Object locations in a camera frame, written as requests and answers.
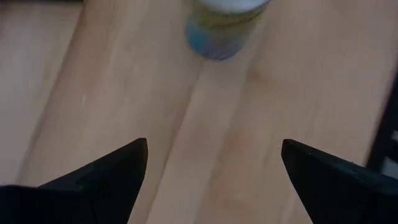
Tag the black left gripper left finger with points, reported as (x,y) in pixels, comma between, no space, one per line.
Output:
(77,199)

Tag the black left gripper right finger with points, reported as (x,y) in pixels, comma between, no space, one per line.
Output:
(342,196)

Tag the tall blue-yellow tomato can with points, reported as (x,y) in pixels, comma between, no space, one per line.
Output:
(217,31)

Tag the black aluminium table frame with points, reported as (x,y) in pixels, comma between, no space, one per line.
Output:
(381,146)

